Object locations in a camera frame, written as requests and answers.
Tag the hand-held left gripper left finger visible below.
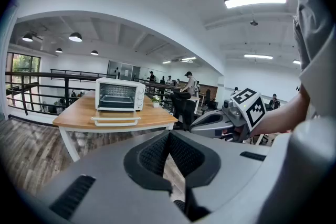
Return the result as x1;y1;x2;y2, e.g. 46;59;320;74
123;131;173;194

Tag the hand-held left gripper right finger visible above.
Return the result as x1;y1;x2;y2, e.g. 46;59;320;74
169;131;222;188

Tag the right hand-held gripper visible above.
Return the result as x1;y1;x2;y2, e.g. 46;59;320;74
189;88;267;143

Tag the white toaster oven door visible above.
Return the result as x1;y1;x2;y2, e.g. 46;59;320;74
90;109;142;127

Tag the white toaster oven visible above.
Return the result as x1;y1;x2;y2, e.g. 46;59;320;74
94;77;146;112

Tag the person's right forearm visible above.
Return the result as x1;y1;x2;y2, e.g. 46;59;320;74
249;83;311;137

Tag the black office chair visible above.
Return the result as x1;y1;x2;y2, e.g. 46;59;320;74
170;91;201;131

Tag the long ceiling light panel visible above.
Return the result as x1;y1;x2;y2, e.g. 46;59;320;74
244;53;274;60
224;0;287;9

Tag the small white potted plant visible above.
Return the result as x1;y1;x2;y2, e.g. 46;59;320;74
150;94;162;109

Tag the metal baking tray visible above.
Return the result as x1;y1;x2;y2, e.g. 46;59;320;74
99;94;135;104

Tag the wooden table with white legs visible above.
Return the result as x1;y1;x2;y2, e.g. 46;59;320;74
52;90;179;163

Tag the person's gray shirt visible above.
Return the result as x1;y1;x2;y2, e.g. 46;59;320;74
256;0;336;224

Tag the black metal railing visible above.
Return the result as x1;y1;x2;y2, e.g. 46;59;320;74
5;68;182;116

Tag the large window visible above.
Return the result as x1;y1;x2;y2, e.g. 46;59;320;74
5;51;41;110

